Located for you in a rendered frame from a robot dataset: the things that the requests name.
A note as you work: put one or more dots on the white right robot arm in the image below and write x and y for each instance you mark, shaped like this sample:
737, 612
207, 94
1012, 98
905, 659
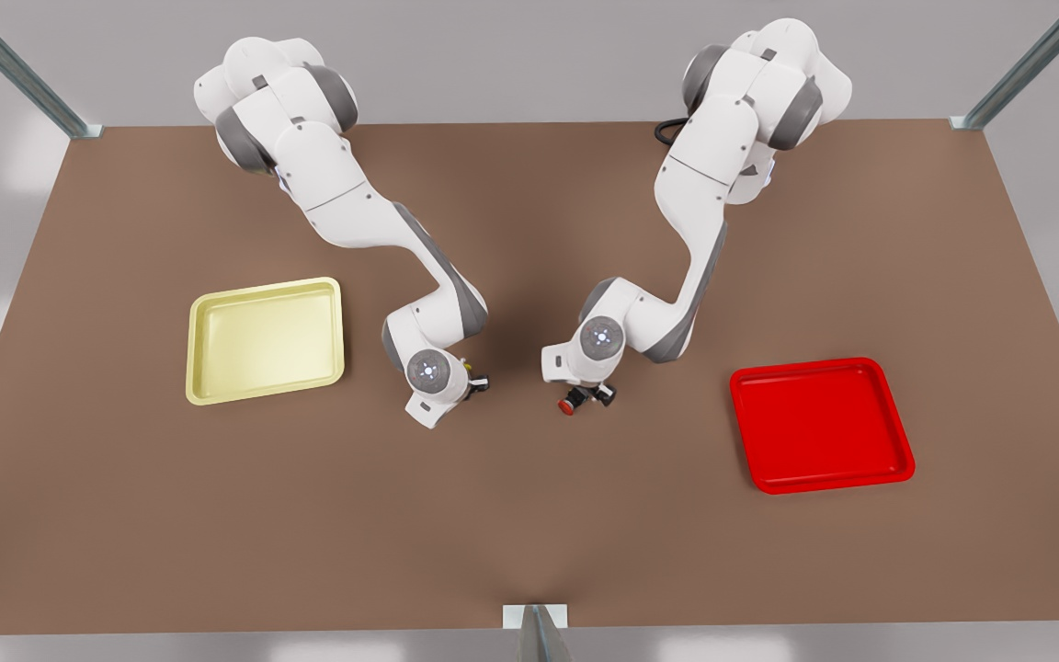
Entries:
336, 198

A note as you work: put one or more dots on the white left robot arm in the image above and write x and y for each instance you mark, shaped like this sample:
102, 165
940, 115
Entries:
709, 184

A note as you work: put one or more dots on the pale yellow tray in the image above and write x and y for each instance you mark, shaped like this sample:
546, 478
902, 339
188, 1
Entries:
265, 340

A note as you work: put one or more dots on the red tray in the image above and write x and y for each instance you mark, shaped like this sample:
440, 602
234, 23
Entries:
820, 425

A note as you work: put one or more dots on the red push-button switch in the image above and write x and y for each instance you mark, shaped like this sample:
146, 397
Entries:
570, 404

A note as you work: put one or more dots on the silver frame post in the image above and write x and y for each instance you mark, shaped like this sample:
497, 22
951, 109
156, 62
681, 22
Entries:
19, 72
1028, 64
537, 634

